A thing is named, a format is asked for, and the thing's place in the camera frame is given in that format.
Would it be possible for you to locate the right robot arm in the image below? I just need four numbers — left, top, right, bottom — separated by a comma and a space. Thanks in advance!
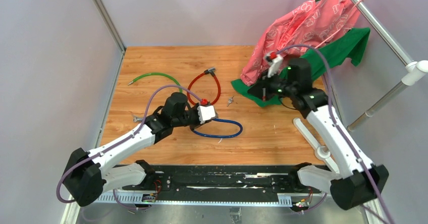
248, 56, 389, 210

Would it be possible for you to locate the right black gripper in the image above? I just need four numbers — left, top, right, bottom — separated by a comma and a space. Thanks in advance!
246, 69, 295, 102

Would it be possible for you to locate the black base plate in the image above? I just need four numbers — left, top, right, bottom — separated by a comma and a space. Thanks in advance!
122, 164, 323, 204

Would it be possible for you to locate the pink patterned garment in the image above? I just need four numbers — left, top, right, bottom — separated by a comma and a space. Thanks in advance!
240, 0, 360, 86

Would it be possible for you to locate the blue cable lock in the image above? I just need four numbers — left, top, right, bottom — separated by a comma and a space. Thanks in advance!
191, 118, 243, 139

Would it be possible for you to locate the pink clothes hanger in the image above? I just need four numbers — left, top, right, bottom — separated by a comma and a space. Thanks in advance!
315, 0, 364, 49

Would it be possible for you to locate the red cable lock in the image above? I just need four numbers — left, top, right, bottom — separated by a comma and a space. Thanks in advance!
187, 67, 222, 105

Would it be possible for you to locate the green t-shirt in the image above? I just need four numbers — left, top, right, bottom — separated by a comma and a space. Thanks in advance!
231, 27, 370, 107

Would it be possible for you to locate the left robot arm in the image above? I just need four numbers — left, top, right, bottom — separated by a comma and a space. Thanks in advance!
57, 92, 218, 207

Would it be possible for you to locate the silver key with ring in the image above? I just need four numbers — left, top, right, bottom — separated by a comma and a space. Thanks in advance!
227, 96, 234, 107

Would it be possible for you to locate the green cable lock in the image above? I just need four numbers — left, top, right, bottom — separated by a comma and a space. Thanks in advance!
127, 72, 183, 124

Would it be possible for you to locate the metal clothes rack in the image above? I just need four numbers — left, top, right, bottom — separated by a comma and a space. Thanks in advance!
292, 0, 428, 175

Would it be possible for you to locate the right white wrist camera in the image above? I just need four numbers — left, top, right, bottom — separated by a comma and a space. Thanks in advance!
265, 51, 284, 78

